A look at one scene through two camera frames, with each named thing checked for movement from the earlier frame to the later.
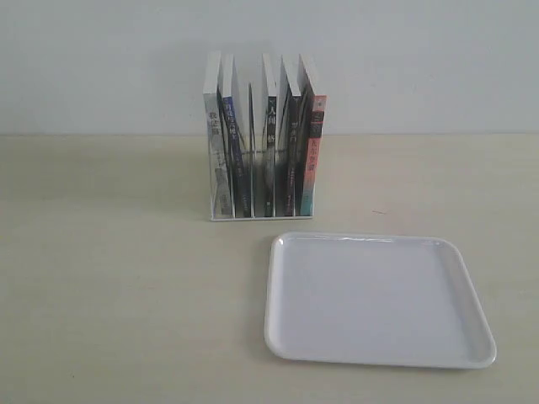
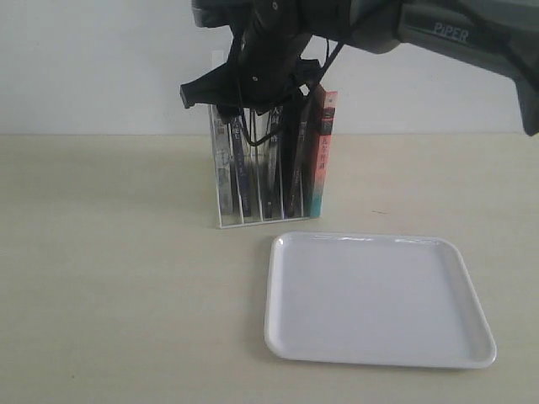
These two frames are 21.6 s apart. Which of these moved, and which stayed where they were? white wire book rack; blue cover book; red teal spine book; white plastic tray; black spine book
Moved: black spine book; red teal spine book; blue cover book
Stayed: white plastic tray; white wire book rack
